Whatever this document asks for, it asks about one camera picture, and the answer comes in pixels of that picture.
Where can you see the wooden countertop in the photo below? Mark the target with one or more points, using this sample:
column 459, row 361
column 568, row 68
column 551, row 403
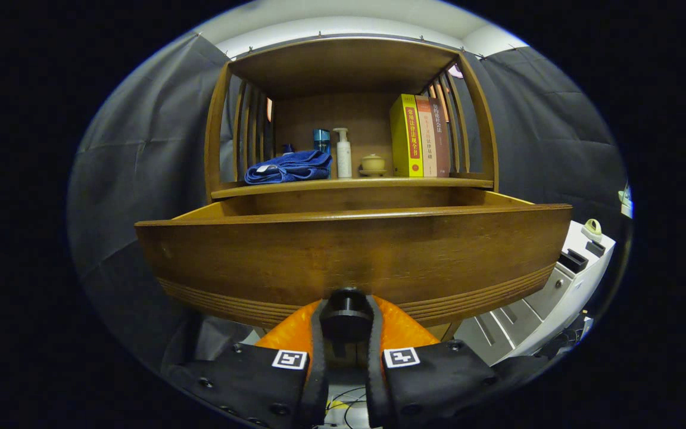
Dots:
column 355, row 183

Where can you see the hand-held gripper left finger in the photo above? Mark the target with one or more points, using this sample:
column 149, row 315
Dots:
column 242, row 381

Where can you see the teal cylindrical bottle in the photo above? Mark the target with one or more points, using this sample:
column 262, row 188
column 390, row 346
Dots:
column 321, row 142

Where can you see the brown book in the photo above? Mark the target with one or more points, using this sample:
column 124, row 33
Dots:
column 441, row 143

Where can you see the white pump bottle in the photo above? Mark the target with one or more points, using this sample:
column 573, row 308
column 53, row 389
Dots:
column 343, row 158

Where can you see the pale green tape roll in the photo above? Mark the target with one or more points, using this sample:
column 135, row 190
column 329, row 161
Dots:
column 592, row 229

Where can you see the beige ceramic teacup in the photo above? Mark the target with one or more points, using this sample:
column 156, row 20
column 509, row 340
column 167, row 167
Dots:
column 373, row 162

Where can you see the white drawer unit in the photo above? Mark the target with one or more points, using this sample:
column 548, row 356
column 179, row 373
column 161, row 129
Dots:
column 557, row 298

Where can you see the yellow book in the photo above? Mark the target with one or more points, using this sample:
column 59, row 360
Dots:
column 407, row 137

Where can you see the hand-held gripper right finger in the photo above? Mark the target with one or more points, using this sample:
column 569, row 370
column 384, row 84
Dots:
column 438, row 381

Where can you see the wooden cabinet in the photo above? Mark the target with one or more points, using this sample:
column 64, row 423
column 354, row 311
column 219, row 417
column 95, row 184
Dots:
column 343, row 65

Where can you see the small white shelf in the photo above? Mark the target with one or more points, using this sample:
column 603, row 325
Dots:
column 627, row 210

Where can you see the blue folded towel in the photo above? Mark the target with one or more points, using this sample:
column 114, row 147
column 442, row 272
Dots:
column 289, row 167

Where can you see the pale bowl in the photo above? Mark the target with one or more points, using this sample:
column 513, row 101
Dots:
column 625, row 195

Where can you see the small black box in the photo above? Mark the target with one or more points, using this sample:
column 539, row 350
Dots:
column 573, row 261

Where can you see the wooden drawer with black knob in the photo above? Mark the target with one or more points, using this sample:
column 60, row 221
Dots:
column 349, row 256

